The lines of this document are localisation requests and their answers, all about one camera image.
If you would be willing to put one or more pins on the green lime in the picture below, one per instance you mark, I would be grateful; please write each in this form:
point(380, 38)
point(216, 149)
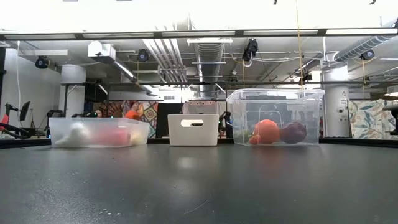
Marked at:
point(244, 136)

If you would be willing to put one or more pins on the small red strawberry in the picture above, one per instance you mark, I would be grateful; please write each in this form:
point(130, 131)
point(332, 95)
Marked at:
point(254, 140)

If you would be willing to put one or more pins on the white garlic bulb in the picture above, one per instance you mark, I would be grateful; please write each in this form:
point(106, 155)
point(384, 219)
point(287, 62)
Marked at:
point(73, 136)
point(138, 137)

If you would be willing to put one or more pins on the orange fruit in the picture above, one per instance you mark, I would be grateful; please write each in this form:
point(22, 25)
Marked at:
point(266, 131)

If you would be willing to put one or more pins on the red bell pepper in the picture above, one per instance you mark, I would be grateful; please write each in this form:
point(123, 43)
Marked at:
point(113, 137)

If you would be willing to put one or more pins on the white plastic basket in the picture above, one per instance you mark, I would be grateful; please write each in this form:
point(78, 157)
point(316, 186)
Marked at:
point(192, 137)

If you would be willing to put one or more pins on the black upright panel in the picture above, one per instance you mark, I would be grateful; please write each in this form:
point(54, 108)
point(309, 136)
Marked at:
point(169, 119)

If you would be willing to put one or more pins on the person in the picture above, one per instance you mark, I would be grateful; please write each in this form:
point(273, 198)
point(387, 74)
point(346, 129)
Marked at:
point(98, 113)
point(133, 112)

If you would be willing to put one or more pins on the black table mat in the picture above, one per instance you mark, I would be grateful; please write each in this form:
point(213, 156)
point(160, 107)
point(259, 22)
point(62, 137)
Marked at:
point(199, 186)

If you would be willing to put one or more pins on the clear plastic bin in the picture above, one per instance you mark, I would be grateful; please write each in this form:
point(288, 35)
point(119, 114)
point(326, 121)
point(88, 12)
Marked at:
point(280, 102)

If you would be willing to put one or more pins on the frosted plastic bin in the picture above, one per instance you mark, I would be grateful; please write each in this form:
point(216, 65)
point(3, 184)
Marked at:
point(93, 124)

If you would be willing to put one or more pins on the white round pillar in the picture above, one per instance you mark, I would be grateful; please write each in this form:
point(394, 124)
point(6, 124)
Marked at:
point(335, 102)

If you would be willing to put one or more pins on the black monitor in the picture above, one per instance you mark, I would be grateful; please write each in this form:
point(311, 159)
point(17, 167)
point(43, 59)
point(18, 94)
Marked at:
point(25, 110)

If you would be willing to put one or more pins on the colourful patterned wall panel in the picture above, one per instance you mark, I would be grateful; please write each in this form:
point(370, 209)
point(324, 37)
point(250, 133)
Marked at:
point(149, 112)

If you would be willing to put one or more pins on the silver ribbed ventilation duct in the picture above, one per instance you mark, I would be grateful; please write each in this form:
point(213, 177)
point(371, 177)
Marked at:
point(360, 46)
point(209, 62)

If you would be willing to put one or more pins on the black ceiling camera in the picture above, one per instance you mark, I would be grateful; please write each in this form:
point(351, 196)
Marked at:
point(250, 49)
point(367, 55)
point(41, 62)
point(143, 56)

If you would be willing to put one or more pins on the white ceiling duct box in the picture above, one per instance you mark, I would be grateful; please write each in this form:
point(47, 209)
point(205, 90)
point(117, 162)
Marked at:
point(102, 51)

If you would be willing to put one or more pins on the black aluminium table frame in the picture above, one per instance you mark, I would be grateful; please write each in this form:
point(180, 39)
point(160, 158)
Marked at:
point(357, 142)

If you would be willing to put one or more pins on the leaf patterned wall panel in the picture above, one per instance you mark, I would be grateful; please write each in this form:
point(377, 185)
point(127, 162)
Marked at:
point(367, 118)

